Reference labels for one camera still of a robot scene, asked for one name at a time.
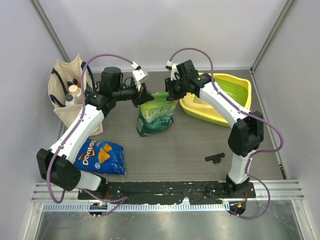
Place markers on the green cat litter bag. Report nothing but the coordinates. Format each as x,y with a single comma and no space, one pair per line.
155,116

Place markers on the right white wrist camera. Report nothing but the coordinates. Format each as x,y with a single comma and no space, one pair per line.
172,67

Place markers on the beige canvas tote bag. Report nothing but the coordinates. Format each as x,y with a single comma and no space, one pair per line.
58,89

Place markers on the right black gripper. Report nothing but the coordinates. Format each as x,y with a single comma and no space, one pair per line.
172,95

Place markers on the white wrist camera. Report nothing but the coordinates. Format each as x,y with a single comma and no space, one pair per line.
172,67
140,75

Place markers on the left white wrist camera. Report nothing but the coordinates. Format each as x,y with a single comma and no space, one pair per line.
140,75

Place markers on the clean litter pellets in box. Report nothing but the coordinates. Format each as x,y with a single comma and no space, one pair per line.
199,101

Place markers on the yellow green litter box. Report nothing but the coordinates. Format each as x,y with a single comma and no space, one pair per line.
234,94

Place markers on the grey capped bottle in tote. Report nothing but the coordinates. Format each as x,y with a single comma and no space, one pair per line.
71,99

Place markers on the black bag clip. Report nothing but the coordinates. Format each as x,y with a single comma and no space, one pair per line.
215,159

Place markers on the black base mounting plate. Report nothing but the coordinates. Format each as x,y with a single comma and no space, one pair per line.
170,192

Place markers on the white bottle in tote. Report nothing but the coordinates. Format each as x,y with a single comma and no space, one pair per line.
75,90

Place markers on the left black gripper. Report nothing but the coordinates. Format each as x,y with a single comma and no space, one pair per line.
144,97

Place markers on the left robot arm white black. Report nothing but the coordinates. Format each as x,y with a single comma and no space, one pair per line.
56,165

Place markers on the aluminium rail frame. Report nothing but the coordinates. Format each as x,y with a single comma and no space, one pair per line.
269,190

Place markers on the blue Doritos chip bag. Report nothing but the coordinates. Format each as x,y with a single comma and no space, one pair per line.
101,157

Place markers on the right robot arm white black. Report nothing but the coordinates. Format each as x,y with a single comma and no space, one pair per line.
247,132

